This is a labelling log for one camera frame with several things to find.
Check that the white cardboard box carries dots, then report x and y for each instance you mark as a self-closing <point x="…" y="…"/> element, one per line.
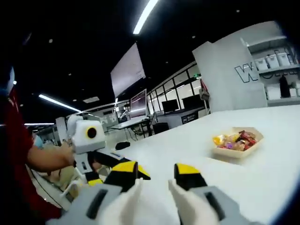
<point x="273" y="92"/>

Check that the grey metal shelving rack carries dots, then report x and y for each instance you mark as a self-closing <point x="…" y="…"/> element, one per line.
<point x="281" y="68"/>

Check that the beige paper food container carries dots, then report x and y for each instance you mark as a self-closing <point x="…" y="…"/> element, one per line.
<point x="234" y="153"/>

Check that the yellow snack food packet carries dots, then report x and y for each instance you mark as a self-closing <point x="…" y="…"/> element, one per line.
<point x="219" y="140"/>

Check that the black bag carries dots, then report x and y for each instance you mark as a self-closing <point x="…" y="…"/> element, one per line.
<point x="284" y="87"/>

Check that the person's masked head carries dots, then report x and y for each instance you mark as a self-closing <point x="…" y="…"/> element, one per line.
<point x="11" y="75"/>

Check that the large hanging display screen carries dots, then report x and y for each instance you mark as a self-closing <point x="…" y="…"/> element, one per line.
<point x="127" y="70"/>

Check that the small black pouch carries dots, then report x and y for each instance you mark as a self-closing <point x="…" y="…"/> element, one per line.
<point x="122" y="145"/>

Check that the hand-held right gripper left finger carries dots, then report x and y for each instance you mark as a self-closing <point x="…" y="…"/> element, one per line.
<point x="78" y="209"/>

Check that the hanging grey red bag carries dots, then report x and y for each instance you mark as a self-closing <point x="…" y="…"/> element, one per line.
<point x="204" y="90"/>

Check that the black low cabinet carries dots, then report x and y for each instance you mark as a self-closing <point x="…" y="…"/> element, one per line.
<point x="160" y="128"/>

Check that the white standing desk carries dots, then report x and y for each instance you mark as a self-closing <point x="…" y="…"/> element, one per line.
<point x="126" y="124"/>

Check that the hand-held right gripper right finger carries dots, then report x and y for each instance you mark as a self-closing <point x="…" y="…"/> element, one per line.
<point x="232" y="212"/>

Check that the black framed glass partition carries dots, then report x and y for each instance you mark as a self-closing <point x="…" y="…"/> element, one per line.
<point x="175" y="86"/>

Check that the white food tongs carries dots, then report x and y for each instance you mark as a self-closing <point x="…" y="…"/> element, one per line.
<point x="127" y="207"/>

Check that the white partition with lettering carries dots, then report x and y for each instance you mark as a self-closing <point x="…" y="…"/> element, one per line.
<point x="215" y="75"/>

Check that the person's left hand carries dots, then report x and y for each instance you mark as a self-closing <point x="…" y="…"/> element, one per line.
<point x="66" y="154"/>

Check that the monitor with purple screen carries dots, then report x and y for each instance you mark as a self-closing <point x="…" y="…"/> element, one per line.
<point x="138" y="104"/>

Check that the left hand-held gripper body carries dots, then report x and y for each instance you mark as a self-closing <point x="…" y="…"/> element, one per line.
<point x="80" y="140"/>

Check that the dark grey counter desk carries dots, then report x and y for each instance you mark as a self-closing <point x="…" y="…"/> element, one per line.
<point x="182" y="118"/>

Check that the white upright lamp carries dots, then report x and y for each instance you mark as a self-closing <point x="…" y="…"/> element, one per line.
<point x="116" y="105"/>

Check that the person in red shirt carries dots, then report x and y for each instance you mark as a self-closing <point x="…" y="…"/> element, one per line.
<point x="16" y="131"/>

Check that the lidded white storage bin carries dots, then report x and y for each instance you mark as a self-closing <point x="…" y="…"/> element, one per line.
<point x="260" y="64"/>
<point x="273" y="61"/>
<point x="284" y="59"/>

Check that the black monitor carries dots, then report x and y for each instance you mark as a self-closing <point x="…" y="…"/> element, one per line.
<point x="191" y="102"/>
<point x="170" y="106"/>

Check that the ceiling light strip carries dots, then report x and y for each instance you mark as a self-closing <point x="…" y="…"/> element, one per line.
<point x="143" y="16"/>
<point x="58" y="102"/>

